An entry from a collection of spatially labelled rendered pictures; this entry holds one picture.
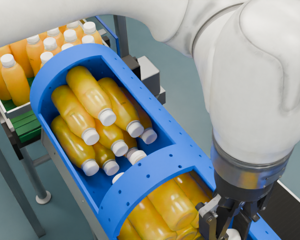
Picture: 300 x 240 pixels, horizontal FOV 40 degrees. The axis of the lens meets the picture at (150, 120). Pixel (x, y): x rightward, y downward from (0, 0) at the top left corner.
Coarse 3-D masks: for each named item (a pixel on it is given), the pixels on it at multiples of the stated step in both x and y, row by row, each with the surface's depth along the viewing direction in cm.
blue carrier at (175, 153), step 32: (64, 64) 103; (96, 64) 115; (32, 96) 108; (160, 128) 91; (64, 160) 99; (128, 160) 116; (160, 160) 83; (192, 160) 84; (96, 192) 105; (128, 192) 81; (256, 224) 76
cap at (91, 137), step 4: (88, 132) 103; (92, 132) 103; (96, 132) 103; (84, 136) 103; (88, 136) 102; (92, 136) 103; (96, 136) 103; (84, 140) 103; (88, 140) 103; (92, 140) 104; (96, 140) 105; (88, 144) 104; (92, 144) 105
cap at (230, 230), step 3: (228, 231) 68; (231, 231) 68; (234, 231) 68; (237, 231) 67; (228, 234) 68; (231, 234) 67; (234, 234) 67; (237, 234) 67; (231, 237) 67; (234, 237) 66; (237, 237) 66
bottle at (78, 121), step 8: (56, 88) 111; (64, 88) 111; (56, 96) 110; (64, 96) 109; (72, 96) 109; (56, 104) 110; (64, 104) 108; (72, 104) 107; (80, 104) 108; (64, 112) 107; (72, 112) 105; (80, 112) 105; (64, 120) 108; (72, 120) 104; (80, 120) 104; (88, 120) 104; (72, 128) 105; (80, 128) 103; (88, 128) 103; (80, 136) 105
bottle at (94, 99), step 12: (72, 72) 109; (84, 72) 109; (72, 84) 108; (84, 84) 105; (96, 84) 106; (84, 96) 104; (96, 96) 102; (108, 96) 105; (84, 108) 105; (96, 108) 102; (108, 108) 102
